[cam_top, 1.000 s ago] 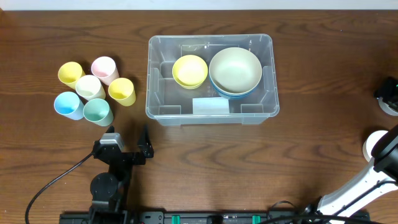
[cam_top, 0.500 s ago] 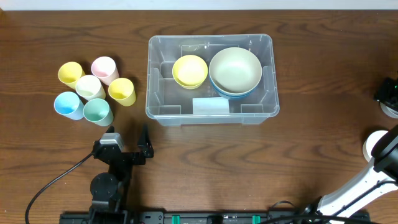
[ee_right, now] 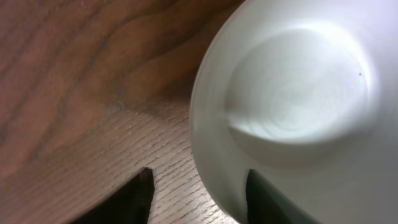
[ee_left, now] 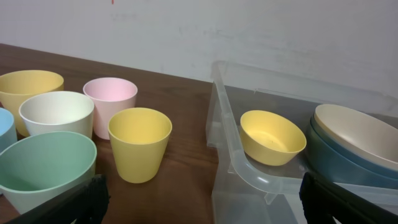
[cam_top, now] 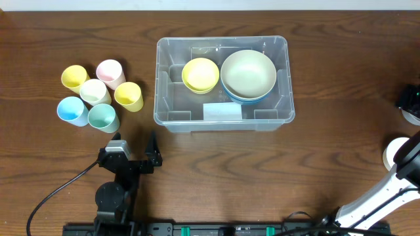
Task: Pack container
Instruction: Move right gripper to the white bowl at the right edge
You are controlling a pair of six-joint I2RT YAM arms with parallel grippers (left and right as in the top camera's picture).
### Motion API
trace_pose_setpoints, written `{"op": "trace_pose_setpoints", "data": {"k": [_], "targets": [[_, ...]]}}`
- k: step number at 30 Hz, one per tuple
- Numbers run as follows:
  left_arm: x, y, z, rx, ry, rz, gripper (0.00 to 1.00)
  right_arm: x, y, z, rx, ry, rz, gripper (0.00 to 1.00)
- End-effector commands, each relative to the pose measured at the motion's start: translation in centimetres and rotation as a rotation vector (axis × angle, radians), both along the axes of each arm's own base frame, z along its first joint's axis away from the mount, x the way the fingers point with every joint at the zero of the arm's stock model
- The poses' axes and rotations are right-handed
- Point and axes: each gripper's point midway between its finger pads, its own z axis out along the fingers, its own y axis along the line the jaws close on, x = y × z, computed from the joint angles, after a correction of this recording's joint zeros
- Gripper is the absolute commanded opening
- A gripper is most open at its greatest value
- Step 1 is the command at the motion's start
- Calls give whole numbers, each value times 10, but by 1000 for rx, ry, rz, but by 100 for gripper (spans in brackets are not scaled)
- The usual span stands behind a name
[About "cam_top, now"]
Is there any black left camera cable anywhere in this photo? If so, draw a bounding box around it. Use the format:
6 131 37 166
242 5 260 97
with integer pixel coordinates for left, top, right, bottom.
26 159 100 236

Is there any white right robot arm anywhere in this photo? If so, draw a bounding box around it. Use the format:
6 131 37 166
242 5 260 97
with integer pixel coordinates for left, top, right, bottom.
333 133 419 229

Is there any large beige bowl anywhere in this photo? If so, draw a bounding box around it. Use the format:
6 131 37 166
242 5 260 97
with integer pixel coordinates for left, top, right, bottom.
220 50 277 98

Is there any clear plastic storage box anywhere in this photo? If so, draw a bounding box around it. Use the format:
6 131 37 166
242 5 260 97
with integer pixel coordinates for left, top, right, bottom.
153 35 296 133

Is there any green cup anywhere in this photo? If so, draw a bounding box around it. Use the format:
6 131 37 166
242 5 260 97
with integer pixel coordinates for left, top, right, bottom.
88 104 120 134

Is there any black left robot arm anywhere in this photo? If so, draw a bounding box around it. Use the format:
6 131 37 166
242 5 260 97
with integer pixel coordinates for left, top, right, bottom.
93 133 163 235

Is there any yellow cup far left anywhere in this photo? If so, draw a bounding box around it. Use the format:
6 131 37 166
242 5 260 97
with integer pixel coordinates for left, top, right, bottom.
61 65 90 94

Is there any light blue cup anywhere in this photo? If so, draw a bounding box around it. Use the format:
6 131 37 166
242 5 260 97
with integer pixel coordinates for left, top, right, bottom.
56 96 89 127

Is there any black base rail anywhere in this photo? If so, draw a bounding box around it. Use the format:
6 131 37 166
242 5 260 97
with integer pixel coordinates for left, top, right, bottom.
62 221 390 236

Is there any yellow cup near box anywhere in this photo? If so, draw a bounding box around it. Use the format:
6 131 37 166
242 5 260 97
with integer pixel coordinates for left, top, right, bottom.
114 82 144 112

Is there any pink cup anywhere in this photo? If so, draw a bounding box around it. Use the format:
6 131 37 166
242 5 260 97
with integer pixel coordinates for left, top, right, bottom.
96 59 126 90

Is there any large dark blue bowl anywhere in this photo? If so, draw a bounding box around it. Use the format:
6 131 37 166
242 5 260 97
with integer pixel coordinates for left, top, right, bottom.
220 81 275 105

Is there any small yellow bowl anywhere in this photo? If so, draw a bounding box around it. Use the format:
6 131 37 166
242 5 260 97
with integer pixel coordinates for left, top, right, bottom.
182 58 220 94

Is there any small white bowl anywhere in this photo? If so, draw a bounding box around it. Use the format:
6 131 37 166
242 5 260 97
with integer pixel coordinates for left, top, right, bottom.
401 109 420 126
383 137 409 171

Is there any white cup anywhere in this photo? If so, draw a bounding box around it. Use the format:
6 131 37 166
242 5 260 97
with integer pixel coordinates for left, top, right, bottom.
79 79 112 106

